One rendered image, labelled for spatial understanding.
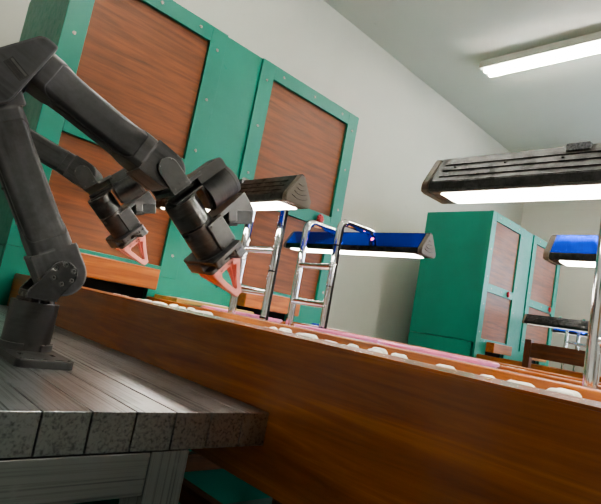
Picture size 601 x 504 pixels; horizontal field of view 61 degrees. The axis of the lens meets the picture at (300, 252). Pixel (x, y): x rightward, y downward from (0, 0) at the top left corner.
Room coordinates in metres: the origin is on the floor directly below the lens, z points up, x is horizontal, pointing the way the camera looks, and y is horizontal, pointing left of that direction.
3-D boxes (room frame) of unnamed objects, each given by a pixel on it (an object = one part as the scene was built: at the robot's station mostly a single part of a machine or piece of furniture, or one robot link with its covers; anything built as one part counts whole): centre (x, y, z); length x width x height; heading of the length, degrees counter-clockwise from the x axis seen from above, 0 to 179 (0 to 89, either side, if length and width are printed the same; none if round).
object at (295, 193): (1.38, 0.24, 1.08); 0.62 x 0.08 x 0.07; 43
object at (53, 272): (0.74, 0.34, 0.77); 0.09 x 0.06 x 0.06; 35
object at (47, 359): (0.73, 0.35, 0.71); 0.20 x 0.07 x 0.08; 43
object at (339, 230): (1.70, -0.12, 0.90); 0.20 x 0.19 x 0.45; 43
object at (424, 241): (1.76, -0.17, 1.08); 0.62 x 0.08 x 0.07; 43
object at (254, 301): (2.12, 0.08, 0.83); 0.30 x 0.06 x 0.07; 133
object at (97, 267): (1.66, 0.58, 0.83); 0.30 x 0.06 x 0.07; 133
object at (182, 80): (2.13, 0.52, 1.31); 1.36 x 0.55 x 0.95; 133
